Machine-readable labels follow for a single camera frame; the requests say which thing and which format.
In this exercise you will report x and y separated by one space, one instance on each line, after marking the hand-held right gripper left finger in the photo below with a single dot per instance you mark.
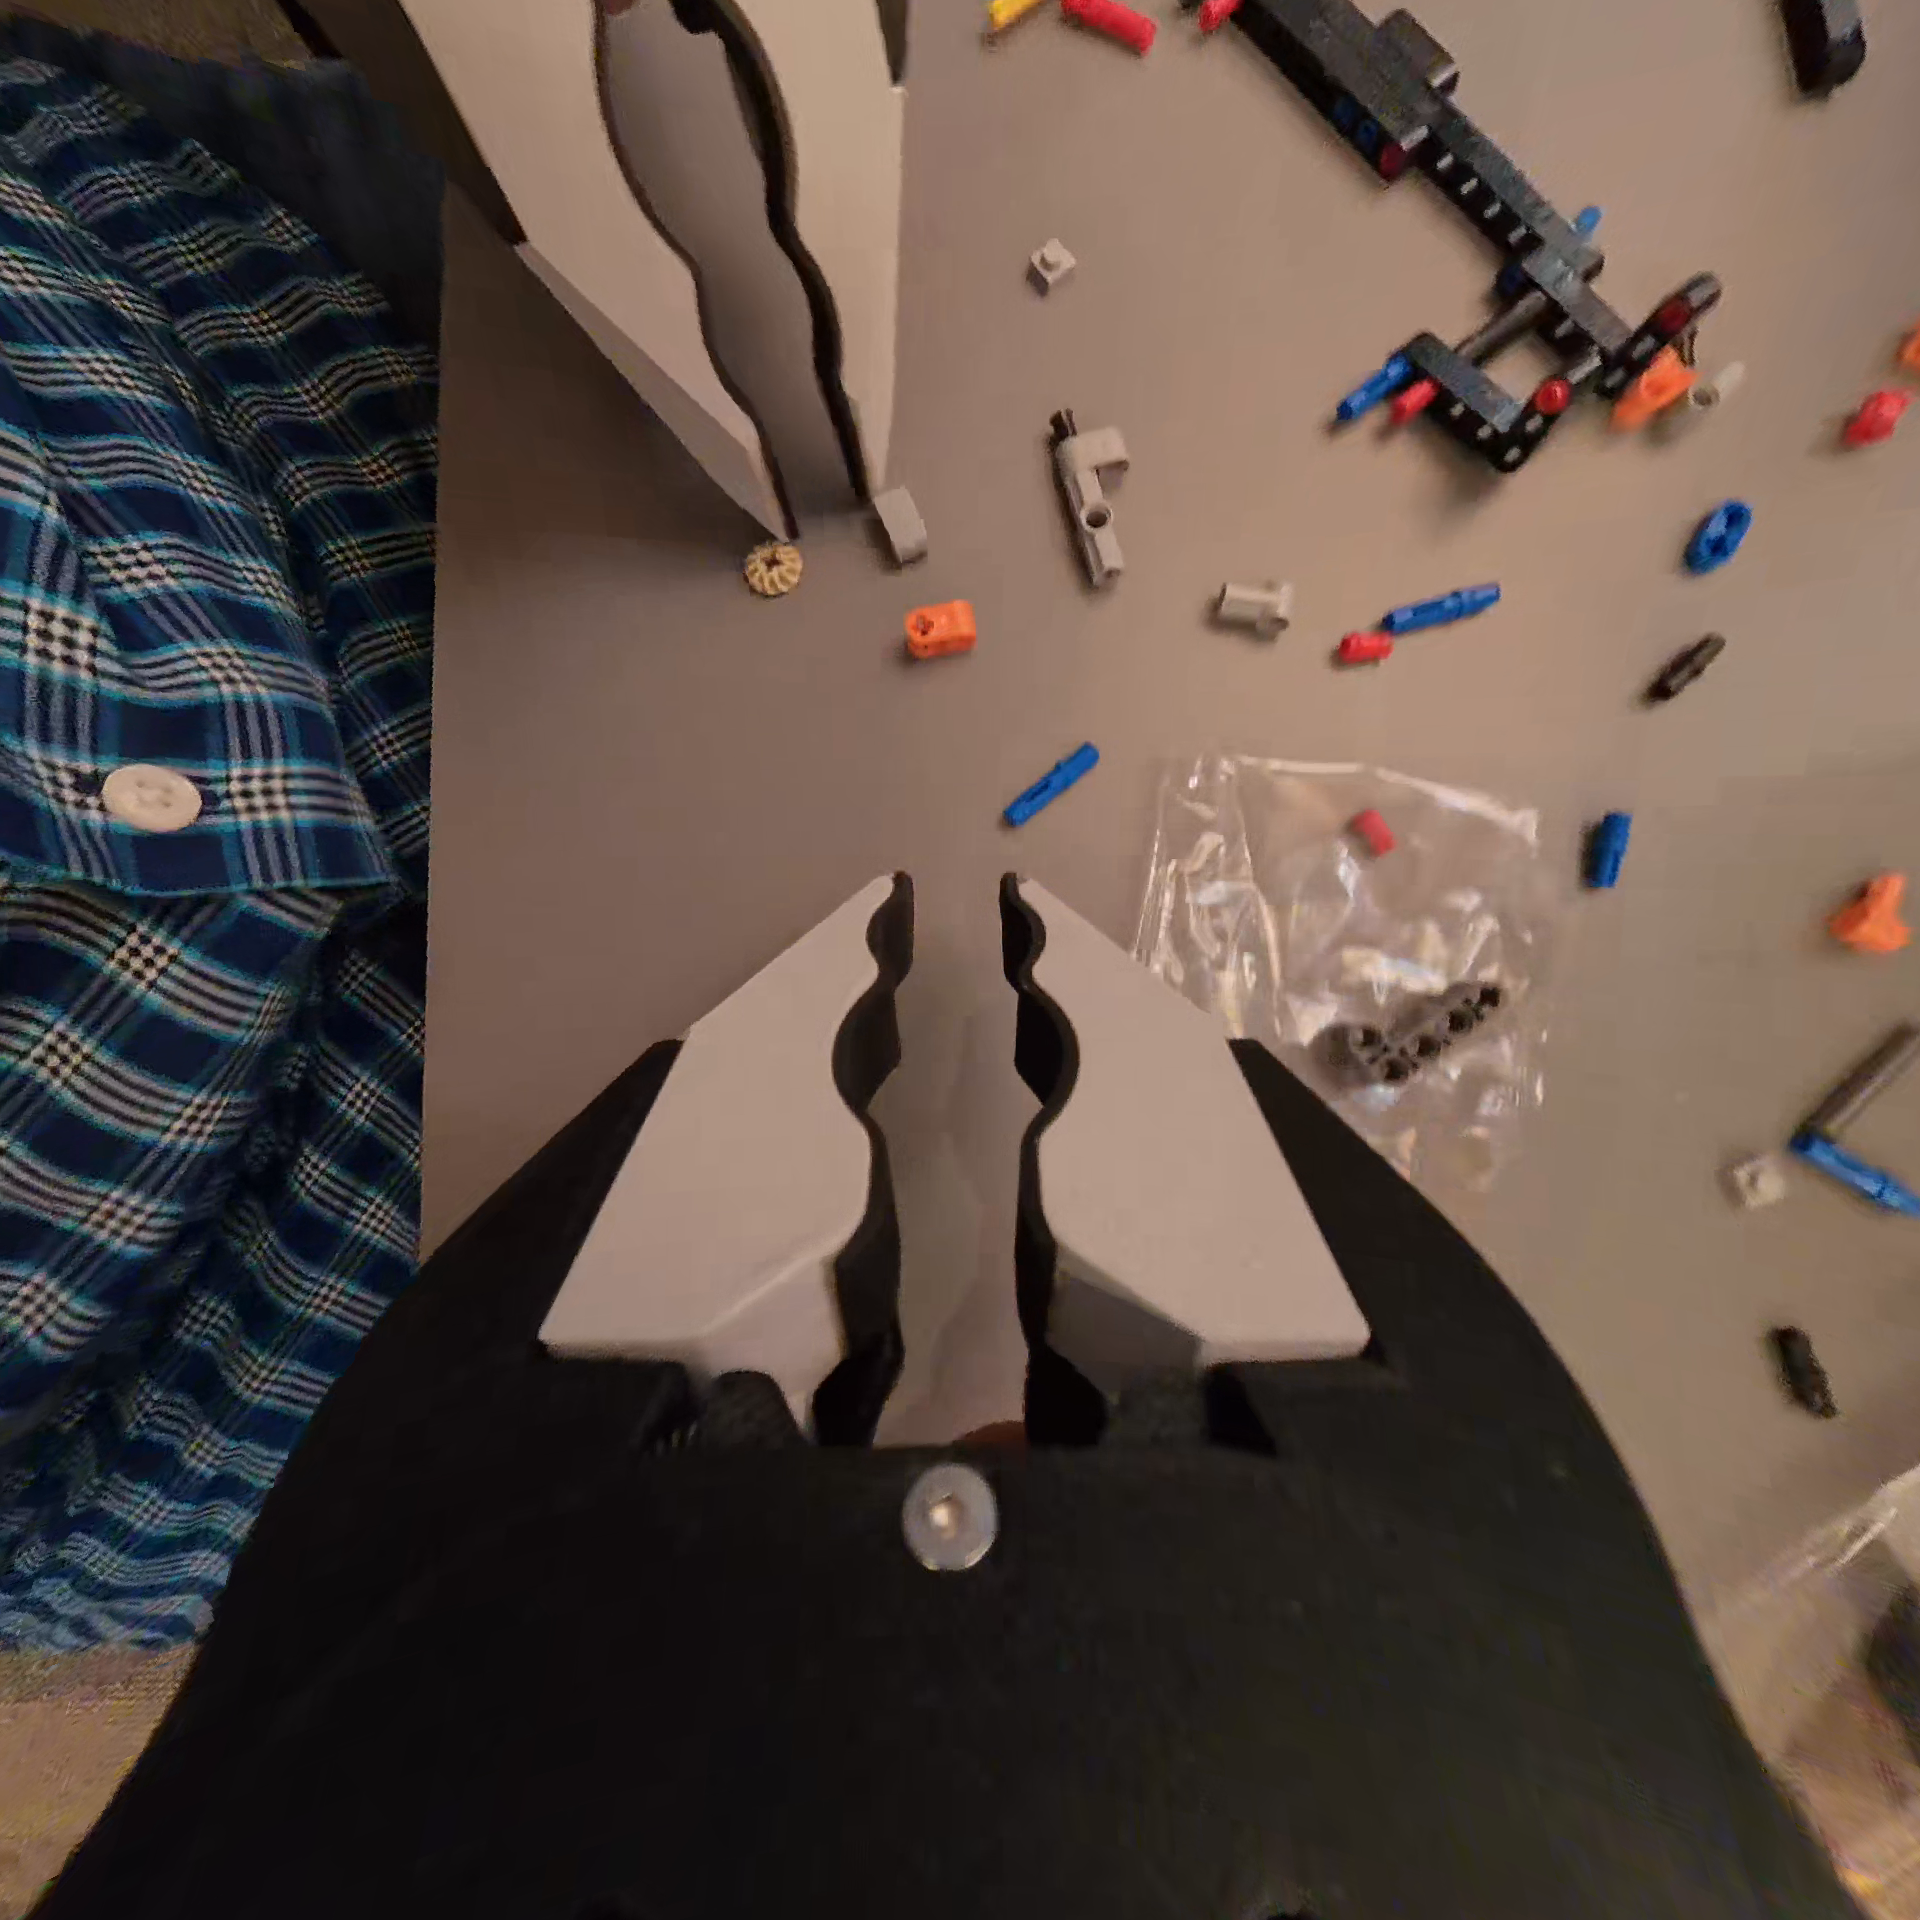
719 1185

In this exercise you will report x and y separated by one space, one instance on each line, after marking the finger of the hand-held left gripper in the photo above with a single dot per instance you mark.
840 227
540 151

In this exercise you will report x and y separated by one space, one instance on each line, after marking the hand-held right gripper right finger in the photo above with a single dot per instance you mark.
1188 1200

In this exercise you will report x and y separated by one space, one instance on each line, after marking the dark grey lego angle beam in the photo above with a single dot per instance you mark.
1401 1038

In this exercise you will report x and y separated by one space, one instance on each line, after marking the light grey lego liftarm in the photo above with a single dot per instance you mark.
904 528

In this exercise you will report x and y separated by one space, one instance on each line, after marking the small clear plastic bag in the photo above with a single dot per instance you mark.
1275 899

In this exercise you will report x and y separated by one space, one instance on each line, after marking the tan lego gear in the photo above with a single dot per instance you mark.
772 570

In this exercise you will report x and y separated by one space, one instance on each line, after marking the black lego frame assembly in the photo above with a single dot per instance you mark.
1465 156

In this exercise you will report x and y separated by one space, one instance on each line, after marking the short red lego pin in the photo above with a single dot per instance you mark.
1877 418
1370 832
1363 648

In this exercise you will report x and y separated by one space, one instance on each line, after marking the small grey lego plate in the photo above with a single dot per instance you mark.
1054 266
1757 1179

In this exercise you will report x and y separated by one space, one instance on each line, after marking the long red lego pin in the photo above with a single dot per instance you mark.
1113 23

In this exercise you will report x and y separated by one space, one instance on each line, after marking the small grey lego connector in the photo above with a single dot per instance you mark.
1252 604

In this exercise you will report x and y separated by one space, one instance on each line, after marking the black lego pin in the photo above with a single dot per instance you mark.
1685 670
1804 1368

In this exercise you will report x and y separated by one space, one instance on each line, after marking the long blue lego pin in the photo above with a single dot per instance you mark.
1854 1170
1442 607

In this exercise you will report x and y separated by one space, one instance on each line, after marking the dark grey lego axle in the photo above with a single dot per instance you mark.
1861 1078

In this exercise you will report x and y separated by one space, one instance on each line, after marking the clear bag of lego parts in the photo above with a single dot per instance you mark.
1847 1622

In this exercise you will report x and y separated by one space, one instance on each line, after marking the blue oval lego liftarm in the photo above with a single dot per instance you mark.
1720 535

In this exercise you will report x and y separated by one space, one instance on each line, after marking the grey lego bush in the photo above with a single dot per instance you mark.
1720 384

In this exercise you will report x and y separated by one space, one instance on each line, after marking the grey connector with black pin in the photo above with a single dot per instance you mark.
1091 510

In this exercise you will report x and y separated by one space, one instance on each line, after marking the blue plaid shirt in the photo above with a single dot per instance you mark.
182 524

